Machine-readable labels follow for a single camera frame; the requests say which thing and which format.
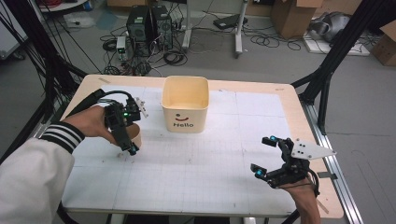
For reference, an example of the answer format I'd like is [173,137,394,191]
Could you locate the white floor board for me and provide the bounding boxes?
[303,33,372,57]

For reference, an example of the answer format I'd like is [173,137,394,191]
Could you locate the flat black device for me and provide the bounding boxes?
[212,13,249,31]

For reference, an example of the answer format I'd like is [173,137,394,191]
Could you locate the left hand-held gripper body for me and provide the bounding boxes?
[104,96,149,135]

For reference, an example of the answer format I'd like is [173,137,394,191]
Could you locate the small grey power supply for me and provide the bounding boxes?
[115,35,128,62]

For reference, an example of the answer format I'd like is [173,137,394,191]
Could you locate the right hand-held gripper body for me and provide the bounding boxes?
[266,136,338,189]

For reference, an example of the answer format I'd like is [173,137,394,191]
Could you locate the person's right hand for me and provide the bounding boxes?
[277,176,321,216]

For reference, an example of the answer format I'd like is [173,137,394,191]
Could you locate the black floor cable bundle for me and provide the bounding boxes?
[243,24,304,52]

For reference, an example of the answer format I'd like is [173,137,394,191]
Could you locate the cream plastic bin smiley print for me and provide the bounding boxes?
[161,75,210,134]

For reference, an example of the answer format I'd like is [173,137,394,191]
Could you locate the black metal frame with cables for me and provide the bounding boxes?
[0,0,90,164]

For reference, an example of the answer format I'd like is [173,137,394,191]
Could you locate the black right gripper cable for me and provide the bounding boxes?
[279,167,321,224]

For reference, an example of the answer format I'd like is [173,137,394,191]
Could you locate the tangled black floor cables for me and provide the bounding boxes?
[100,25,190,77]

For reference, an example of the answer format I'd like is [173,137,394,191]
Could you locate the grey metal bracket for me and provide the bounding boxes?
[317,171,338,181]

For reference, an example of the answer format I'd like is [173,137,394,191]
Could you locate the tan tape roll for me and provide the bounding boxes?
[124,121,143,149]

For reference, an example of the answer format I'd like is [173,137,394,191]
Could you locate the aluminium rail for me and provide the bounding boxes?
[299,101,364,224]

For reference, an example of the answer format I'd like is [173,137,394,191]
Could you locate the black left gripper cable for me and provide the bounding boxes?
[64,88,138,119]

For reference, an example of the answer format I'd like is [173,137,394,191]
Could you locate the white round table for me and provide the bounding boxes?
[35,0,92,13]

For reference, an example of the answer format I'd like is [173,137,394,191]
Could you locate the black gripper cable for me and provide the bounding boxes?
[279,167,321,224]
[64,88,138,119]

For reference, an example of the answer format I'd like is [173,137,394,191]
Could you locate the silver grey bag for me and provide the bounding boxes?
[307,11,352,43]

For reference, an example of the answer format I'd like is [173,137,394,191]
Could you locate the white stand leg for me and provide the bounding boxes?
[181,0,193,51]
[233,0,250,59]

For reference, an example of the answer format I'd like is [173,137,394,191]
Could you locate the large cardboard box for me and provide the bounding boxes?
[270,0,324,40]

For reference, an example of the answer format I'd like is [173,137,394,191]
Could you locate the person's left hand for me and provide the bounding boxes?
[62,105,120,146]

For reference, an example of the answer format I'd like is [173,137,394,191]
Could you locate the white grid mat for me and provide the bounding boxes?
[61,84,298,217]

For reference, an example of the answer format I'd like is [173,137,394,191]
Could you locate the black computer tower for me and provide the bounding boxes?
[150,5,174,51]
[125,5,154,58]

